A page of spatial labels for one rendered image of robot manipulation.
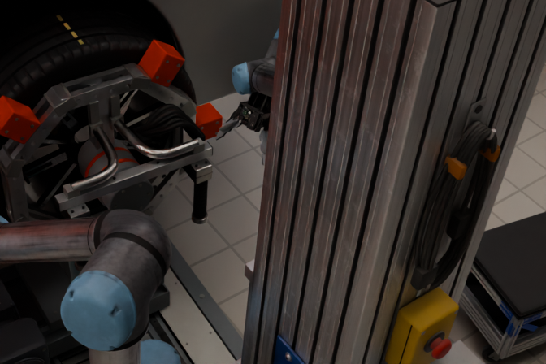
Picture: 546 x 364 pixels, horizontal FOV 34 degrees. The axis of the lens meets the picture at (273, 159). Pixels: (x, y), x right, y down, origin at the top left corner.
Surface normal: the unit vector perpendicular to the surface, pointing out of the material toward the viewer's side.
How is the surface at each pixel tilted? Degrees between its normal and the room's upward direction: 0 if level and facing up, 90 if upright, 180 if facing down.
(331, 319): 90
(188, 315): 0
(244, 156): 0
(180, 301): 0
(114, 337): 83
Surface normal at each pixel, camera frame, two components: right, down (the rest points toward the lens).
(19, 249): -0.46, 0.23
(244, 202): 0.08, -0.73
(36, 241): -0.50, -0.11
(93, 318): -0.32, 0.51
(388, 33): -0.80, 0.36
